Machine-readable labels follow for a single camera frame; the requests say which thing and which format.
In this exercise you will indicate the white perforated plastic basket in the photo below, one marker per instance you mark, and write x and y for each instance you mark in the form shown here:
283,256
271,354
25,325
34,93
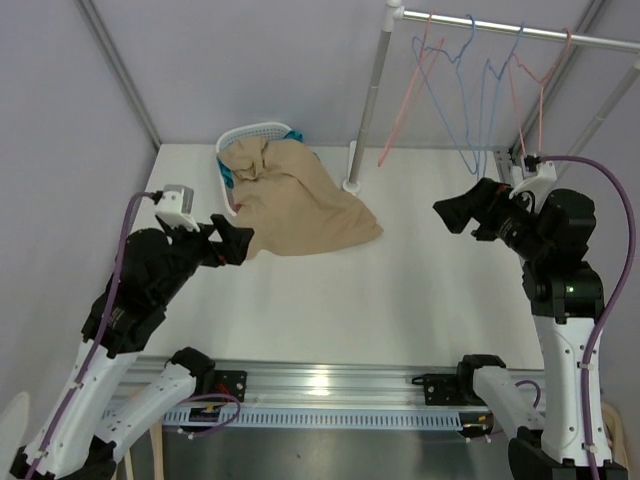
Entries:
228,194

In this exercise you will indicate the beige tubes lower left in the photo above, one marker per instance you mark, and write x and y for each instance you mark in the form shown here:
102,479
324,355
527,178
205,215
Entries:
156,435

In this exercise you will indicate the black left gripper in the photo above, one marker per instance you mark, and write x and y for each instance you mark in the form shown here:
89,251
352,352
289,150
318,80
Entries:
233,247

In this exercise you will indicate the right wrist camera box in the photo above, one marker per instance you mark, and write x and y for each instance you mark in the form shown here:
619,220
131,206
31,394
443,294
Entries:
533,175

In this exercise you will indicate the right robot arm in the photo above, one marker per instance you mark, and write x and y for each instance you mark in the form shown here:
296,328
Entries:
566,440

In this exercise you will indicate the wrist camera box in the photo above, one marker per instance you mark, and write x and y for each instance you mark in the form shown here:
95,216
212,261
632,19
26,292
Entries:
533,175
174,208

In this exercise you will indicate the white slotted cable duct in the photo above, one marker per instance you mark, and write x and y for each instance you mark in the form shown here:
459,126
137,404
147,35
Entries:
295,418

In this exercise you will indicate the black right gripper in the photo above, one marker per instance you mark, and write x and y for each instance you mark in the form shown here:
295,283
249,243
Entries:
484,203

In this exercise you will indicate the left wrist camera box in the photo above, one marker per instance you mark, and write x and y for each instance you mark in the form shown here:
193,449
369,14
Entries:
174,208

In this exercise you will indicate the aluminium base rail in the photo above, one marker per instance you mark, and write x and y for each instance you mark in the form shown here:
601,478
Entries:
331,386

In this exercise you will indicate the beige t shirt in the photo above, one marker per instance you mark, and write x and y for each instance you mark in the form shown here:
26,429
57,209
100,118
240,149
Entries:
291,202

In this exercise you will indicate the beige tubes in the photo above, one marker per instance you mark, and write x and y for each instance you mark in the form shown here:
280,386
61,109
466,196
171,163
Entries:
156,435
615,434

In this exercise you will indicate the blue hanger with teal shirt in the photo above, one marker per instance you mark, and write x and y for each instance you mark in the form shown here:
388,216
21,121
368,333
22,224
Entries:
467,151

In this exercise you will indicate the metal clothes rack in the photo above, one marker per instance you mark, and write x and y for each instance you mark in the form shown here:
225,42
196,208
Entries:
395,12

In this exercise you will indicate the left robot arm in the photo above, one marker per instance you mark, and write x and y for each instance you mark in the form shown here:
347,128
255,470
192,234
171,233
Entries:
77,440

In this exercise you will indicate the teal t shirt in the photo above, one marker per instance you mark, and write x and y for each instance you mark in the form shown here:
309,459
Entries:
268,130

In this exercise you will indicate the pink wire hanger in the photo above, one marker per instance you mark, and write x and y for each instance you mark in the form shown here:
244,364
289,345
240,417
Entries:
410,90

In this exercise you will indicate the beige tubes lower right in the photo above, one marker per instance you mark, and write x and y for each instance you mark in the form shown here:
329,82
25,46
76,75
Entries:
615,434

